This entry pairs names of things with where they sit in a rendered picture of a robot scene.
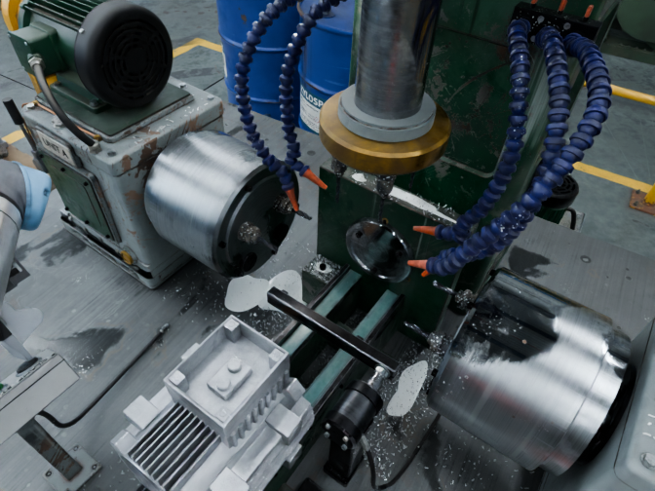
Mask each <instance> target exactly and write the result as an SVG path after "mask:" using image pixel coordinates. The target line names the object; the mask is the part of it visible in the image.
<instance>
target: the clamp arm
mask: <svg viewBox="0 0 655 491"><path fill-rule="evenodd" d="M267 302H268V303H269V304H271V305H272V306H274V307H276V308H277V309H279V310H280V311H282V312H283V313H285V314H287V315H288V316H290V317H291V318H293V319H294V320H296V321H298V322H300V323H301V324H303V325H305V326H306V327H308V328H309V329H311V330H312V331H314V332H316V333H317V334H319V335H320V336H322V337H323V338H325V339H327V340H328V341H329V342H330V343H332V344H334V345H335V346H337V347H338V348H340V349H341V350H343V351H345V352H346V353H348V354H349V355H351V356H353V357H354V358H356V359H358V360H359V361H361V362H363V363H364V364H366V365H367V366H369V367H370V368H372V369H374V370H378V369H379V368H380V366H381V367H383V368H381V369H380V371H381V372H382V373H383V374H384V372H385V371H387V372H386V374H385V378H388V379H389V380H391V381H393V380H394V379H395V377H396V376H397V374H398V373H399V369H400V366H401V364H400V363H399V362H397V361H396V360H394V359H392V358H390V357H389V356H387V355H385V354H384V353H382V352H380V351H379V350H377V349H376V348H374V347H372V346H371V345H369V344H368V343H367V342H365V341H364V338H363V337H361V336H359V335H357V336H355V335H354V334H352V333H350V332H349V331H347V330H345V329H344V328H342V327H341V326H339V325H337V324H336V323H334V322H332V321H330V320H329V319H327V318H325V317H324V316H322V315H320V314H319V313H317V312H315V311H314V310H312V309H311V308H309V307H307V306H306V305H304V304H302V303H301V302H299V301H297V300H296V299H294V298H293V297H291V296H289V293H288V292H287V291H285V290H280V289H278V288H276V287H275V286H272V287H271V288H270V289H269V290H268V291H267ZM375 368H376V369H375Z"/></svg>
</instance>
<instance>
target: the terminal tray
mask: <svg viewBox="0 0 655 491"><path fill-rule="evenodd" d="M231 321H233V322H234V323H235V326H233V327H230V326H229V322H231ZM274 352H279V353H280V355H279V356H278V357H277V358H274V357H273V354H274ZM177 374H178V375H180V379H179V380H178V381H175V380H174V379H173V377H174V376H175V375H177ZM163 381H164V383H165V385H166V388H167V390H168V392H169V394H170V396H171V397H172V399H173V403H176V402H177V401H178V403H179V405H183V407H184V409H185V408H187V409H188V411H189V413H190V412H192V413H193V414H194V417H196V416H197V417H198V418H199V420H200V422H201V421H203V422H204V424H205V426H206V425H208V426H209V427H210V430H211V431H212V430H214V432H215V435H216V436H218V435H220V438H221V441H222V442H223V443H224V444H225V445H226V446H227V447H228V448H229V449H231V448H232V446H234V447H237V446H238V445H239V443H238V439H239V438H241V439H244V438H245V431H251V424H252V423H257V422H258V415H261V416H263V415H264V408H265V407H267V408H270V406H271V402H270V401H271V400H276V399H277V393H279V394H281V393H282V392H283V391H282V389H283V385H284V384H286V383H287V382H288V381H289V352H287V351H286V350H284V349H283V348H281V347H280V346H278V345H277V344H275V343H274V342H272V341H271V340H269V339H268V338H266V337H265V336H263V335H262V334H260V333H259V332H257V331H256V330H254V329H253V328H251V327H250V326H248V325H247V324H245V323H244V322H242V321H240V320H239V319H237V318H236V317H234V316H233V315H231V316H230V317H229V318H228V319H226V320H225V321H224V322H223V323H222V324H221V325H220V326H219V327H218V328H217V329H216V330H215V331H214V332H213V333H212V334H211V335H210V336H209V337H208V338H206V339H205V340H204V341H203V342H202V343H201V344H200V345H199V346H198V347H197V348H196V349H195V350H194V351H193V352H192V353H191V354H190V355H189V356H188V357H187V358H185V359H184V360H183V361H182V362H181V363H180V364H179V365H178V366H177V367H176V368H175V369H174V370H173V371H172V372H171V373H170V374H169V375H168V376H167V377H166V378H164V379H163ZM221 410H225V411H226V413H227V414H226V416H225V417H220V416H219V412H220V411H221Z"/></svg>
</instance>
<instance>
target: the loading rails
mask: <svg viewBox="0 0 655 491"><path fill-rule="evenodd" d="M361 282H362V275H360V274H358V273H357V272H355V271H353V270H351V269H350V265H349V264H347V263H346V264H345V265H344V266H343V267H342V268H341V269H340V270H339V271H338V273H337V274H336V275H335V276H334V277H333V278H332V279H331V280H330V281H329V282H328V283H327V285H326V286H325V287H324V288H323V289H322V290H321V291H320V292H319V293H318V294H317V295H316V296H315V297H314V299H313V300H312V301H311V302H310V303H309V304H308V305H307V307H309V308H311V309H312V310H314V311H315V312H317V313H319V314H320V315H322V316H324V317H325V318H327V319H329V320H330V321H332V322H334V323H336V324H337V325H339V326H341V327H342V328H344V329H345V330H347V331H349V332H350V333H352V334H354V335H355V336H357V335H359V336H361V337H363V338H364V341H365V342H367V343H368V344H369V345H371V346H372V347H374V348H376V349H377V350H379V351H380V352H382V353H384V354H385V355H387V356H389V357H390V358H392V359H394V357H393V356H391V355H389V354H388V353H386V352H384V351H383V349H384V347H385V346H386V345H387V343H388V342H389V341H390V339H391V338H392V336H393V335H394V334H395V332H396V331H397V327H398V323H399V319H400V315H401V312H402V308H403V304H404V301H405V295H403V294H402V293H401V294H400V296H399V295H397V294H396V293H394V292H392V291H390V290H388V289H387V290H386V291H385V292H384V294H383V295H382V296H381V297H380V299H379V300H378V301H377V302H376V304H375V305H374V306H373V307H372V309H371V310H370V311H369V312H368V313H367V315H366V316H365V317H364V319H363V320H362V321H361V322H360V324H359V325H358V326H357V327H356V329H355V330H353V329H352V328H350V327H348V326H347V325H345V324H344V323H345V322H346V321H347V320H349V318H350V317H351V316H352V315H353V314H354V312H355V311H356V310H357V309H358V303H359V296H360V289H361ZM274 343H275V344H277V345H278V346H280V347H281V348H283V349H284V350H286V351H287V352H289V377H292V378H297V380H298V379H299V378H300V377H301V375H302V374H303V373H304V372H305V371H306V369H307V368H308V367H309V366H310V365H311V363H312V362H313V361H314V360H315V359H316V357H317V356H318V355H319V354H320V353H321V351H322V350H323V349H324V348H325V347H326V345H329V346H331V347H332V348H334V350H336V351H337V352H336V354H335V355H334V356H333V357H332V359H331V360H330V361H329V362H328V364H327V365H326V366H325V368H324V369H323V370H322V371H321V373H320V374H319V375H318V376H317V378H316V379H315V380H314V381H313V383H312V384H311V385H310V386H309V388H308V389H307V390H306V391H305V393H304V394H303V395H302V396H303V397H304V398H305V399H306V400H308V401H309V402H310V403H311V405H310V406H312V407H313V409H312V410H313V411H314V413H313V414H314V415H315V416H314V417H315V419H314V420H315V421H314V423H313V425H312V426H311V427H310V429H309V430H308V431H307V433H306V434H305V435H304V437H303V438H302V439H301V440H300V441H299V442H298V443H299V444H301V445H302V454H301V455H300V456H299V458H298V459H297V460H296V462H295V463H294V465H293V466H292V467H291V469H290V470H289V469H288V468H287V467H285V466H284V465H282V466H281V467H280V469H279V470H278V471H277V473H276V474H275V475H274V477H273V478H272V479H271V481H270V482H269V483H268V485H267V486H266V487H265V489H264V490H263V491H294V490H293V489H292V488H290V487H289V486H288V485H287V484H286V483H287V481H288V480H289V478H290V477H291V475H292V474H293V473H294V471H295V470H296V468H297V467H298V466H299V464H300V463H301V462H302V460H303V459H304V457H305V456H306V455H307V453H308V452H309V451H310V449H311V448H312V446H313V445H314V444H315V442H316V441H317V440H318V438H319V437H320V435H321V434H322V433H323V431H324V430H323V428H322V424H321V420H322V419H323V418H324V416H325V415H326V414H327V412H328V411H329V410H331V409H332V408H333V407H334V406H335V404H336V403H337V402H338V400H339V399H340V398H341V396H342V395H343V394H344V389H345V388H346V386H347V385H348V384H349V382H350V381H351V380H355V379H356V380H362V378H363V377H364V375H365V374H366V372H367V371H368V370H369V366H367V365H366V364H364V363H363V362H361V361H359V360H358V359H356V358H354V357H353V356H351V355H349V354H348V353H346V352H345V351H343V350H341V349H340V348H338V347H337V346H335V345H334V344H332V343H330V342H329V341H328V340H327V339H325V338H323V337H322V336H320V335H319V334H317V333H316V332H314V331H312V330H311V329H309V328H308V327H306V326H305V325H303V324H301V323H300V322H298V321H296V320H293V321H292V322H291V323H290V324H289V326H288V327H287V328H286V329H285V330H284V331H283V332H282V333H281V334H280V335H279V336H278V337H277V339H276V340H275V341H274Z"/></svg>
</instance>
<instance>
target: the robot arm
mask: <svg viewBox="0 0 655 491"><path fill-rule="evenodd" d="M51 187H52V180H51V179H50V177H49V176H48V175H47V174H46V173H44V172H42V171H39V170H35V169H32V168H29V167H26V166H23V165H22V164H21V163H19V162H16V161H12V162H10V161H6V160H3V159H0V345H2V346H3V347H4V348H5V349H6V350H7V351H8V352H9V353H10V354H11V355H12V356H13V357H14V358H18V359H24V360H28V361H30V360H32V359H33V357H32V356H31V355H30V353H29V352H28V351H27V350H26V349H25V348H24V346H23V343H24V341H25V340H26V339H27V338H28V337H29V335H30V334H31V333H32V332H33V331H34V330H35V328H36V327H37V326H38V325H39V324H40V323H41V321H42V320H43V314H42V312H41V311H40V310H39V309H36V308H31V307H26V308H22V309H17V310H15V309H14V308H13V307H12V306H11V305H10V304H9V303H7V302H4V297H5V294H6V293H8V292H9V291H11V290H12V289H14V288H15V287H17V286H18V284H19V283H20V282H21V281H23V280H24V279H26V278H27V277H29V276H31V275H30V274H29V273H28V272H27V271H26V269H25V268H24V267H23V266H22V265H21V264H20V262H19V261H18V260H17V259H16V258H15V251H16V247H17V243H18V239H19V231H20V229H22V230H27V231H33V230H35V229H37V228H38V226H39V225H40V223H41V220H42V218H43V215H44V212H45V209H46V206H47V202H48V200H49V196H50V192H51ZM13 260H14V261H15V262H16V263H17V264H18V265H19V267H20V268H21V269H22V271H19V269H18V268H17V267H14V266H13Z"/></svg>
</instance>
